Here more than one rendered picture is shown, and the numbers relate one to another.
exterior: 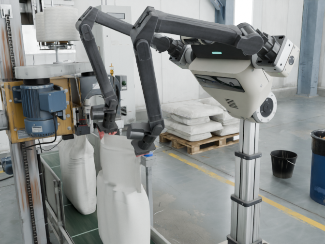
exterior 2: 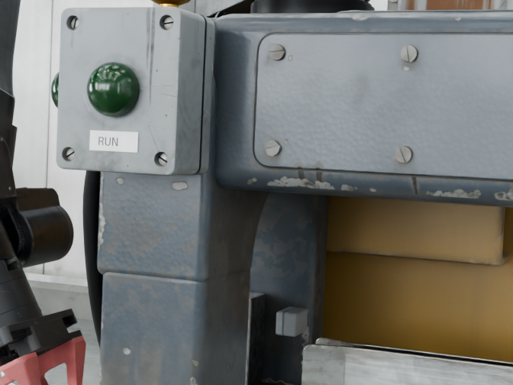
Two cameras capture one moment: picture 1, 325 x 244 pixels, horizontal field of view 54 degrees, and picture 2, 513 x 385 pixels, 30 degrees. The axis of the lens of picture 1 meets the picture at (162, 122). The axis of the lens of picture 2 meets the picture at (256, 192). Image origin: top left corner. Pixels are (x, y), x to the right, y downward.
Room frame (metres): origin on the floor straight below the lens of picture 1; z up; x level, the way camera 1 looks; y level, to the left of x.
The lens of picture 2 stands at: (2.43, -0.02, 1.26)
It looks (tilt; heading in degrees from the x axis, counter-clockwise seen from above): 3 degrees down; 143
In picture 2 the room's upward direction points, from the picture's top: 3 degrees clockwise
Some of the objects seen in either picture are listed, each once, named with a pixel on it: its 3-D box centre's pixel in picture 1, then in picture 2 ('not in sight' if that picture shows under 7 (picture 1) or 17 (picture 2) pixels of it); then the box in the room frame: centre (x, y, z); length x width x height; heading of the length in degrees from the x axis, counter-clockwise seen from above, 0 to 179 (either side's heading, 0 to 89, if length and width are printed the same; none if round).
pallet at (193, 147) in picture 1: (204, 136); not in sight; (4.92, -0.67, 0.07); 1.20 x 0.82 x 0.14; 124
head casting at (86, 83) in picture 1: (92, 94); (384, 217); (1.96, 0.43, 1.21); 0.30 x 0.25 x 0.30; 32
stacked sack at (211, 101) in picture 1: (219, 103); not in sight; (5.12, -0.93, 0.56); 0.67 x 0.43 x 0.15; 32
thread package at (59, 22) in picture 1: (62, 24); not in sight; (1.62, 0.48, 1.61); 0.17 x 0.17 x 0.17
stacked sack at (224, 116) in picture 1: (228, 113); not in sight; (4.93, -1.03, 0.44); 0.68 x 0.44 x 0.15; 122
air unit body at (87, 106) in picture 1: (88, 112); not in sight; (1.75, 0.41, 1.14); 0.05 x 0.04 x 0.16; 122
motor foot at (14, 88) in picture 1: (27, 94); not in sight; (1.59, 0.67, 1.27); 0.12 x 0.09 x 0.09; 122
